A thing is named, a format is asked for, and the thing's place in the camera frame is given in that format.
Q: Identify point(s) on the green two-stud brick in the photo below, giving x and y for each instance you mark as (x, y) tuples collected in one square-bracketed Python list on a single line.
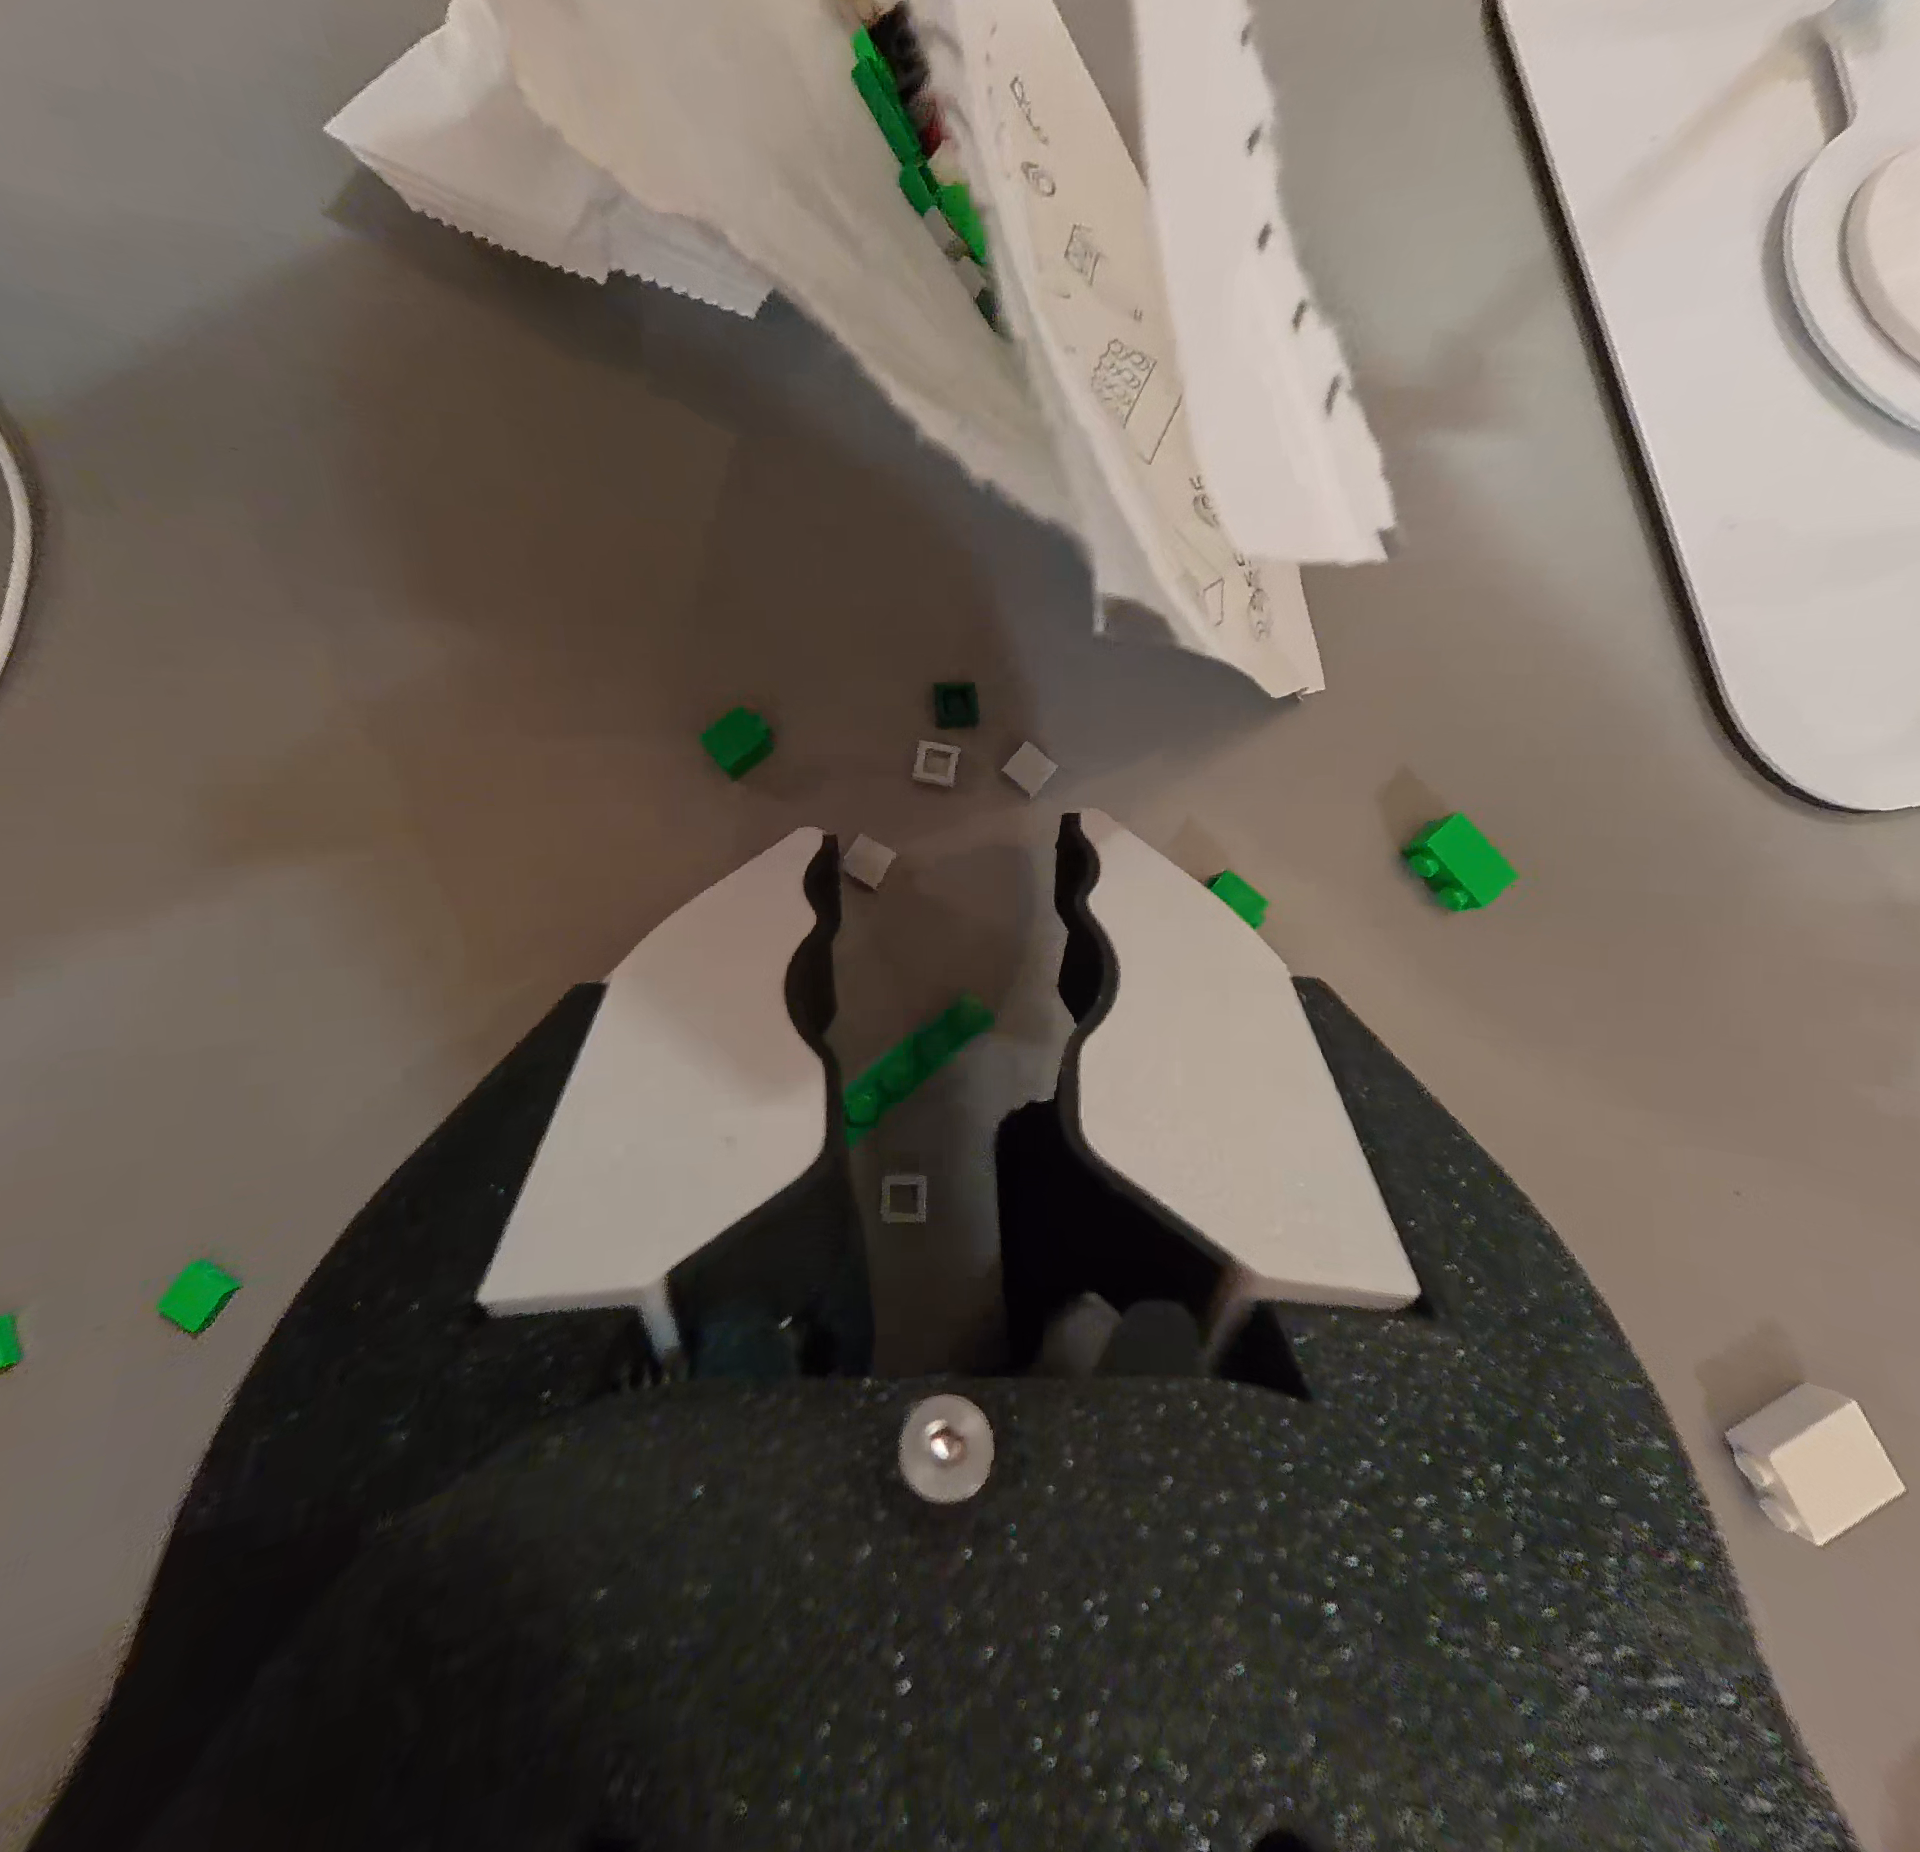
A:
[(1459, 862)]

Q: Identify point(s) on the folded white paper packet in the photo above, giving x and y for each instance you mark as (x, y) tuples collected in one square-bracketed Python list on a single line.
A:
[(494, 172)]

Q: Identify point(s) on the dark green small brick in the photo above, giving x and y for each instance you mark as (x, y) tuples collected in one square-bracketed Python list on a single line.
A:
[(955, 705)]

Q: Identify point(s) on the small grey tile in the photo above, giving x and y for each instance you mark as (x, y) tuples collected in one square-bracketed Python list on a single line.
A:
[(869, 860), (903, 1197), (1029, 768), (935, 763)]

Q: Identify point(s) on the long green plate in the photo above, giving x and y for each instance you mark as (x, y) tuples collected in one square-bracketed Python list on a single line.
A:
[(914, 1069)]

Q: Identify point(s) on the grey desk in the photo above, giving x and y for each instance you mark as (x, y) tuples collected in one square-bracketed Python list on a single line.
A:
[(374, 607)]

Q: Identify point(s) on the white metal stand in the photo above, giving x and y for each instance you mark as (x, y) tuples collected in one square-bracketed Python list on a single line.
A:
[(1651, 306)]

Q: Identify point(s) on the white brick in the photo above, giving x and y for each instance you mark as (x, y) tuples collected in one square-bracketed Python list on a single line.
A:
[(1815, 1463)]

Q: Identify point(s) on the bunch of mixed coloured bricks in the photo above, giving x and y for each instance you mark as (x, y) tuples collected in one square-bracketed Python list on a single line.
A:
[(879, 83)]

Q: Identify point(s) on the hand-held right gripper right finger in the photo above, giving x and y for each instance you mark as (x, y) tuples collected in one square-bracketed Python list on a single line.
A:
[(1215, 1116)]

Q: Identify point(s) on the white printed paper bag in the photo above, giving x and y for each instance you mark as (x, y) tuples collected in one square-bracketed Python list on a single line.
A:
[(840, 306)]

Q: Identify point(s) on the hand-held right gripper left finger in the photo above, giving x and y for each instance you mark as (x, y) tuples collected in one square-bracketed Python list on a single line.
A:
[(675, 1132)]

